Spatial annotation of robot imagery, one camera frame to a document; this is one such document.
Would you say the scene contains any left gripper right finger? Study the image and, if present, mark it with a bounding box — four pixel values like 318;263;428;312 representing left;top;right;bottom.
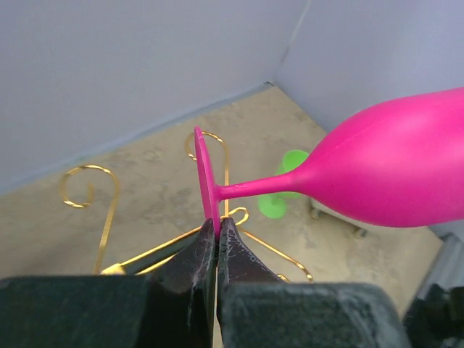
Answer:
217;218;410;347

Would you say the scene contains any pink wine glass front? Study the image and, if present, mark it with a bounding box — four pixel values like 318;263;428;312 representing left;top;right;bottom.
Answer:
194;88;463;230

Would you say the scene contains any green wine glass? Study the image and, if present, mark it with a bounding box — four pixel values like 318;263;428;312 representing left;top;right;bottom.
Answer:
256;150;311;220

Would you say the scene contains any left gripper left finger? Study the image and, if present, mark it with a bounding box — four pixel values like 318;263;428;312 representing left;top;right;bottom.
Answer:
1;220;215;347

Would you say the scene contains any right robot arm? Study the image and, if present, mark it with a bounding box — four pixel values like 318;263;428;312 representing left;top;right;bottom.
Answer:
403;283;463;348

